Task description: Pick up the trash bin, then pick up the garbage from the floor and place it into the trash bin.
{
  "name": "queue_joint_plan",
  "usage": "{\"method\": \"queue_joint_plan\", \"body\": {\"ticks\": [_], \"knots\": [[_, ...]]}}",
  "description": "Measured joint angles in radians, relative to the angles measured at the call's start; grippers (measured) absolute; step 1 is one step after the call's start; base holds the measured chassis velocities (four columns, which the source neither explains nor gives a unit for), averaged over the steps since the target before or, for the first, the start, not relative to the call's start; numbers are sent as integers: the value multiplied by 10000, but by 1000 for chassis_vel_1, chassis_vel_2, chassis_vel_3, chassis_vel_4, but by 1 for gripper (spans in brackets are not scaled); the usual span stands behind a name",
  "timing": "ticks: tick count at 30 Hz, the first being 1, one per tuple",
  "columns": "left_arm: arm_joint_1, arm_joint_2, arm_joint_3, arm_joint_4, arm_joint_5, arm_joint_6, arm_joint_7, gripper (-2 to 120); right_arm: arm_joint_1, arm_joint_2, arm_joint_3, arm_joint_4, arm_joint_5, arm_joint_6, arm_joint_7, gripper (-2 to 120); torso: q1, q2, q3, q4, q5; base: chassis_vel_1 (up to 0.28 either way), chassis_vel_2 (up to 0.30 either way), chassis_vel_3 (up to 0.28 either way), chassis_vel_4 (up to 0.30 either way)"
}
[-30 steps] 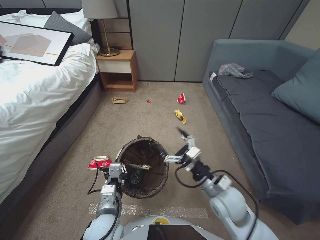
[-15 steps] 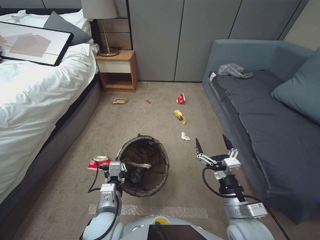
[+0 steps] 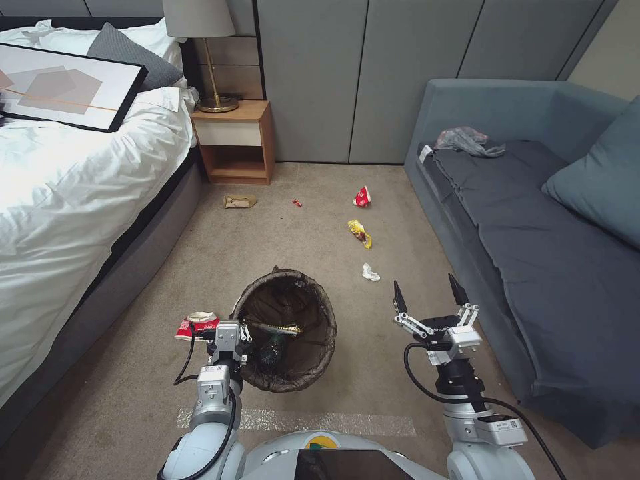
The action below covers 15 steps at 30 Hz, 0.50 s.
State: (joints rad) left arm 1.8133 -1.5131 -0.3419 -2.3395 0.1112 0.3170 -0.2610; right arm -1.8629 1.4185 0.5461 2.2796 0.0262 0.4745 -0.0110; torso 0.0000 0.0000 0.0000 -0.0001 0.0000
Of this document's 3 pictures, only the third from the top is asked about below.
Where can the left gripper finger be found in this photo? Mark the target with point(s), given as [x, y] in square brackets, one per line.
[246, 332]
[210, 333]

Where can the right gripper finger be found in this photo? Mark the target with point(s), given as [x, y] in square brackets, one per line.
[457, 290]
[400, 300]

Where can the brown lined trash bin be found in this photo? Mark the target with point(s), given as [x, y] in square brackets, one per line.
[320, 367]

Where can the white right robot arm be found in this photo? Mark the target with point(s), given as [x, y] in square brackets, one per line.
[470, 425]

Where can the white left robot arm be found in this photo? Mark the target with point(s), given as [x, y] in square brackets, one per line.
[210, 440]

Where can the crushed red paper cup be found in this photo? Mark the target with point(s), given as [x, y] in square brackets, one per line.
[187, 327]

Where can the dark green bottle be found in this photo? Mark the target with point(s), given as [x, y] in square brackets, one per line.
[271, 351]

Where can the gold snack wrapper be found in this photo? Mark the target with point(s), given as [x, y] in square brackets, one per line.
[280, 329]

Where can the white crumpled paper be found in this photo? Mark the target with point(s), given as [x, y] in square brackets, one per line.
[370, 272]

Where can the yellow snack wrapper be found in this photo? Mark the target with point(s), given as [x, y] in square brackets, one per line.
[361, 232]

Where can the dark grey sofa cover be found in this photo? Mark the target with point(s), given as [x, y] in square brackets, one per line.
[550, 260]

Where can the white robot front shell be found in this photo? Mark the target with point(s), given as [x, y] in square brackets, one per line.
[280, 455]

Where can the red white paper cup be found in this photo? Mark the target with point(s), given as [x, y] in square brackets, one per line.
[362, 196]

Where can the brown paper bag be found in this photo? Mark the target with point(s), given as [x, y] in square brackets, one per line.
[240, 201]

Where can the white sofa tag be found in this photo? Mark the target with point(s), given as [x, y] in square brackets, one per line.
[425, 152]

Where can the crumpled grey plastic bag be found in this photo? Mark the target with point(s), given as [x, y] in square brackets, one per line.
[465, 140]

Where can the blue sofa cushion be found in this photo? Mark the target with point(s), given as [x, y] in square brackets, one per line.
[600, 185]

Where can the blue grey sofa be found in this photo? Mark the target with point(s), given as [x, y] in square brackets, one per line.
[500, 110]

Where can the white bed duvet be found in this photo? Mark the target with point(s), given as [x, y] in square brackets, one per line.
[75, 200]

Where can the wooden nightstand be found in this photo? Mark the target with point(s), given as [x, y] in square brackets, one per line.
[235, 132]

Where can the black framed picture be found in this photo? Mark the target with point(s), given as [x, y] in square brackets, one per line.
[75, 85]

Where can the grey pillow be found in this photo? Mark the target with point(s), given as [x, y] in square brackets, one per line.
[135, 60]

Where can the white pillow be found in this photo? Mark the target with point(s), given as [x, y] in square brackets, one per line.
[150, 42]

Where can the brass table lamp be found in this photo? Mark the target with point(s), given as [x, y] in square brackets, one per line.
[200, 17]

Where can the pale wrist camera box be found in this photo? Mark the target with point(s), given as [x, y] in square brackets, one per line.
[228, 336]
[465, 339]

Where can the grey bed frame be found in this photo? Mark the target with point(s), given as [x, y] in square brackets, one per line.
[100, 320]

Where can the wooden wall panel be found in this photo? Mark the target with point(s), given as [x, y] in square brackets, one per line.
[240, 65]

